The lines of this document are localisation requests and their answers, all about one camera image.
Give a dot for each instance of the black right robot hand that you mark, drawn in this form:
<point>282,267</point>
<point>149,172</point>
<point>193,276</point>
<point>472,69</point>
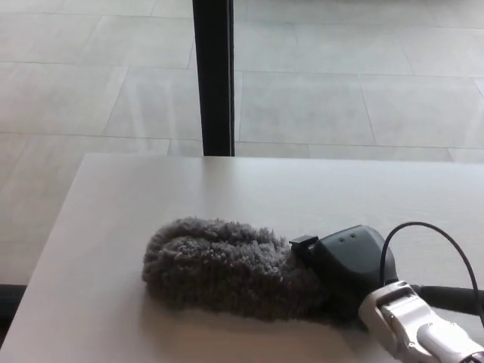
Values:
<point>349,264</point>

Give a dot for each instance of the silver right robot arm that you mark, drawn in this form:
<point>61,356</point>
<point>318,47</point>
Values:
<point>412,325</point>

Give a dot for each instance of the black vertical window frame post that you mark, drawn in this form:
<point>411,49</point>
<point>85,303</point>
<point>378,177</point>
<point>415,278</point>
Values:
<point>215,75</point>

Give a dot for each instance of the grey fluffy microfibre duster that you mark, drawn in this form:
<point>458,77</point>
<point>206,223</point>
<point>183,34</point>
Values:
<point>234,268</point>

